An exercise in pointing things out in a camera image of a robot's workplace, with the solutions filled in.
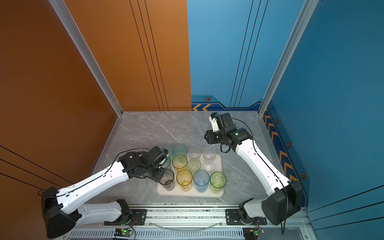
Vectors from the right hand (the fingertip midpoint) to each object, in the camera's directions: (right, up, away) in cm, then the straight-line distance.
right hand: (207, 135), depth 78 cm
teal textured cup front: (-15, -9, +9) cm, 20 cm away
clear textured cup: (-7, -12, +15) cm, 21 cm away
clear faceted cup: (+2, -11, +13) cm, 18 cm away
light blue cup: (-3, -22, -3) cm, 22 cm away
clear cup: (+1, -19, +10) cm, 21 cm away
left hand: (-23, -19, -3) cm, 30 cm away
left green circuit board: (-41, -46, -7) cm, 62 cm away
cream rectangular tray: (-8, -19, -4) cm, 21 cm away
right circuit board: (+21, -46, -9) cm, 51 cm away
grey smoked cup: (-22, -25, +5) cm, 34 cm away
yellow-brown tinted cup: (-12, -22, -3) cm, 25 cm away
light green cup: (-7, -18, +9) cm, 22 cm away
